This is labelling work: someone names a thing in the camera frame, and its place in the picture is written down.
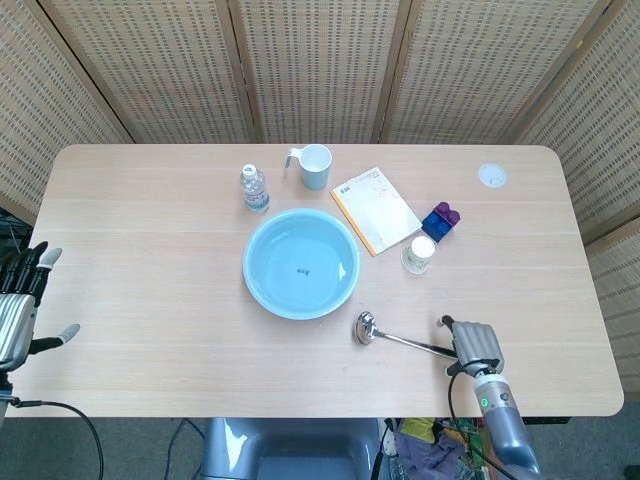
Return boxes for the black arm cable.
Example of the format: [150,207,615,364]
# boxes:
[0,394,105,480]
[446,372,511,480]

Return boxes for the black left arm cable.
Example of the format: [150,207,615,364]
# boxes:
[0,394,105,480]

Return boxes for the light blue handled cup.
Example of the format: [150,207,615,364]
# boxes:
[285,143,334,191]

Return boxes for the light blue bowl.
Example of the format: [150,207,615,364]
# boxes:
[242,208,361,321]

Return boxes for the metal ladle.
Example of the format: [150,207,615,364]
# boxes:
[353,310,458,360]

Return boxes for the small clear water bottle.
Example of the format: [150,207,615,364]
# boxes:
[239,164,271,214]

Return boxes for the blue and purple toy block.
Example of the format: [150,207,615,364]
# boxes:
[421,201,462,244]

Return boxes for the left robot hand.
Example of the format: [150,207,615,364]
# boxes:
[0,241,81,372]

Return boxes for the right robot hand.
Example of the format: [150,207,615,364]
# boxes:
[438,314,504,377]

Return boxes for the colourful cloth pile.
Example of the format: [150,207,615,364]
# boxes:
[387,417,494,480]

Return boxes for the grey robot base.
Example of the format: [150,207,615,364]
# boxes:
[198,417,387,480]

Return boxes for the woven folding screen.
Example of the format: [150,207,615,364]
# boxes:
[0,0,640,386]

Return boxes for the white booklet with orange spine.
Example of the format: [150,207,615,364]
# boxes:
[329,166,423,258]

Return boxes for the white table grommet cap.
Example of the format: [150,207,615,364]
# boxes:
[477,163,508,189]

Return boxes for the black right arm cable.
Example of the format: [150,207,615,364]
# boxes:
[446,372,511,480]

